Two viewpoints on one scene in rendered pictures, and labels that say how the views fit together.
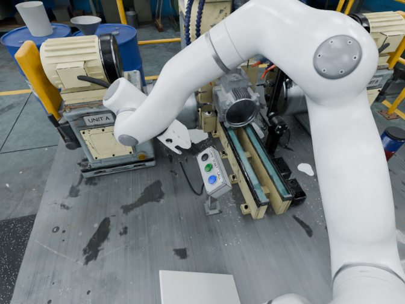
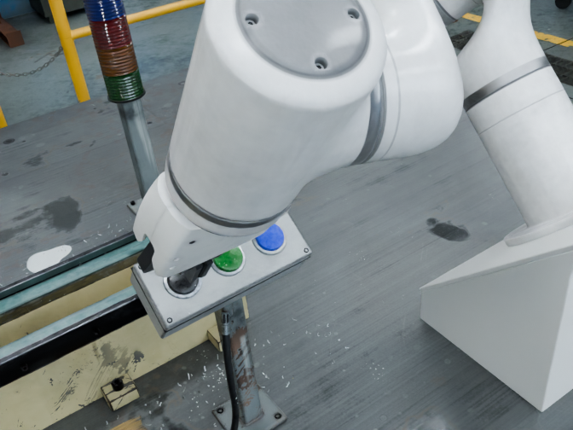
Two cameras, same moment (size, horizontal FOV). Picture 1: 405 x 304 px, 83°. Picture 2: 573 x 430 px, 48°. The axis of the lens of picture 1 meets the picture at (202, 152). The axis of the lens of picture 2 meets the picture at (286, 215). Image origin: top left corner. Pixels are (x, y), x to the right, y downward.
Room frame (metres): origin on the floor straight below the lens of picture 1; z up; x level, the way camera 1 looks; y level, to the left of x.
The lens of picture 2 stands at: (0.59, 0.47, 1.46)
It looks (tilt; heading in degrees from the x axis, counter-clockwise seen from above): 35 degrees down; 252
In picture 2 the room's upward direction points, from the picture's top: 6 degrees counter-clockwise
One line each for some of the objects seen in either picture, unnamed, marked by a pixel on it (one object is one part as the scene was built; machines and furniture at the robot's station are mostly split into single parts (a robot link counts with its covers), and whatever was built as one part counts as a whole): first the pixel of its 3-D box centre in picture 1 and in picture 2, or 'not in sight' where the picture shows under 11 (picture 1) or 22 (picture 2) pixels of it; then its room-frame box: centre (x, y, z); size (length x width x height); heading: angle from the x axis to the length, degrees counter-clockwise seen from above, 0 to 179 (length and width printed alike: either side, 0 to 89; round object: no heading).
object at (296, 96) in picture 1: (296, 88); not in sight; (1.04, -0.48, 1.04); 0.41 x 0.25 x 0.25; 103
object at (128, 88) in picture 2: not in sight; (123, 83); (0.50, -0.57, 1.05); 0.06 x 0.06 x 0.04
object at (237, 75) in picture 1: (234, 80); not in sight; (1.00, -0.15, 1.11); 0.12 x 0.11 x 0.07; 13
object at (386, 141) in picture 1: (391, 139); (102, 1); (0.50, -0.57, 1.19); 0.06 x 0.06 x 0.04
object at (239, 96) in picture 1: (234, 101); not in sight; (0.96, -0.16, 1.02); 0.20 x 0.19 x 0.19; 13
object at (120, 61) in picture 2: not in sight; (117, 56); (0.50, -0.57, 1.10); 0.06 x 0.06 x 0.04
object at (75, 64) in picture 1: (89, 96); not in sight; (0.79, 0.45, 1.16); 0.33 x 0.26 x 0.42; 103
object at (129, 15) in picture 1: (131, 20); not in sight; (5.15, 1.46, 0.14); 0.30 x 0.30 x 0.27
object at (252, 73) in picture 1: (225, 92); not in sight; (1.11, -0.12, 0.97); 0.30 x 0.11 x 0.34; 103
